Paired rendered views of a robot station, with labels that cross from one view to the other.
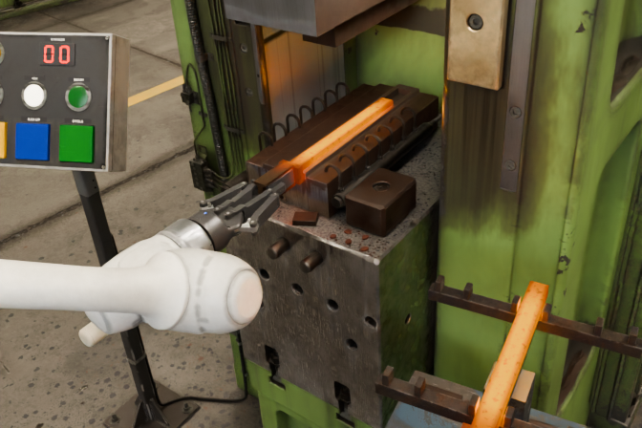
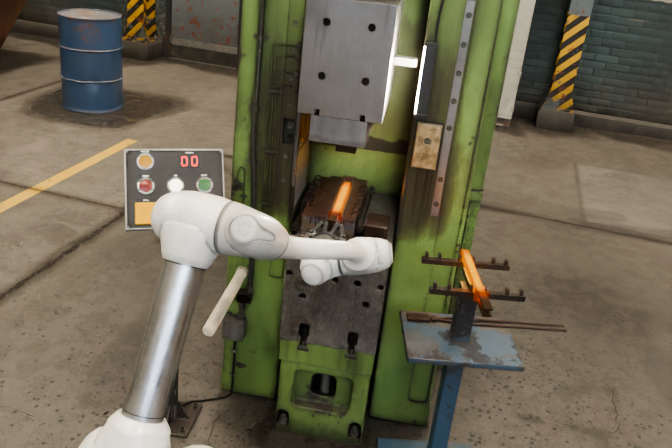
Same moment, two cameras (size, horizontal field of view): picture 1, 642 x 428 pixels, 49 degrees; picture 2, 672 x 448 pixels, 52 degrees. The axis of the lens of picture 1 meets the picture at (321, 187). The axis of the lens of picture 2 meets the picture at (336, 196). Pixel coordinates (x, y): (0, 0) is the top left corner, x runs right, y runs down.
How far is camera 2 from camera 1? 157 cm
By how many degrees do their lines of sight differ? 30
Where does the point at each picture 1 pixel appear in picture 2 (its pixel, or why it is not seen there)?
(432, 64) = (358, 164)
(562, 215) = (458, 224)
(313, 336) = (339, 307)
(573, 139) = (465, 189)
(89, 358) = (96, 395)
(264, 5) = (335, 134)
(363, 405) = (366, 341)
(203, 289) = (380, 249)
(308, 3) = (362, 133)
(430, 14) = not seen: hidden behind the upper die
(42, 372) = (63, 411)
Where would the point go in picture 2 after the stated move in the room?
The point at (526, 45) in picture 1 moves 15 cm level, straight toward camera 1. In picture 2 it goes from (447, 150) to (462, 165)
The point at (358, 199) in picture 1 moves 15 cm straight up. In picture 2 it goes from (373, 225) to (378, 187)
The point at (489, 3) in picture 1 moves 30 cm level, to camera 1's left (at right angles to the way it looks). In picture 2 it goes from (435, 133) to (365, 139)
